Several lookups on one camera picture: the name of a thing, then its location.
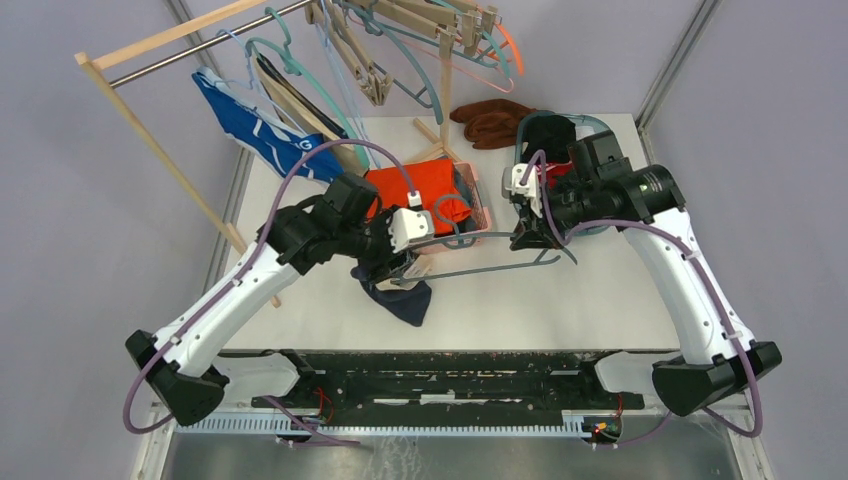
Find pink perforated plastic basket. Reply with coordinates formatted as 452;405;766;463
434;158;491;238

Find blue white-lettered underwear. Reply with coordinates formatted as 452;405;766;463
191;67;325;178

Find wooden clip hanger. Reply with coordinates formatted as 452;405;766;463
305;1;393;107

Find grey-blue plastic hanger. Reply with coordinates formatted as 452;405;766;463
387;222;578;288

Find cream navy labelled underwear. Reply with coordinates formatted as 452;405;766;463
350;252;432;327

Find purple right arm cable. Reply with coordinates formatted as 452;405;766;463
519;148;764;448

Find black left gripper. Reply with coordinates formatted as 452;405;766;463
337;204;415;285

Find red white garment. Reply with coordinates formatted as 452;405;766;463
544;163;573;188

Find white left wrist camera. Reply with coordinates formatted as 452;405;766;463
388;191;435;253

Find teal oval laundry basket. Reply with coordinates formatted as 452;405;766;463
512;110;610;236

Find orange folded garment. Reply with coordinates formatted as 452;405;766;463
365;158;472;235

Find brown cloth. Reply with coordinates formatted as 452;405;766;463
449;99;536;150

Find light blue wire hanger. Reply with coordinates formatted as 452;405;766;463
316;26;370;140

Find black garment in basket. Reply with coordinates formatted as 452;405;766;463
520;115;577;164

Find wooden clothes rack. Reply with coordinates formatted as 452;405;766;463
74;0;465;309

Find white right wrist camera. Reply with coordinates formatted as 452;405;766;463
501;163;540;201

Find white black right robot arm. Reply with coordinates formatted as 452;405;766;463
502;131;783;416

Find beige navy-trimmed underwear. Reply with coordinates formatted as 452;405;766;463
252;54;370;176

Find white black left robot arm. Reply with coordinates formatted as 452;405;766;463
123;174;433;434

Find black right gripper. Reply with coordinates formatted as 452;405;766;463
510;182;602;249

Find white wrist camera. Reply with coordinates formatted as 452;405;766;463
501;163;540;201
388;191;435;253

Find teal plastic hanger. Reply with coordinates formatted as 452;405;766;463
247;7;362;139

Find orange plastic hanger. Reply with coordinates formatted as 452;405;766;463
453;1;525;79

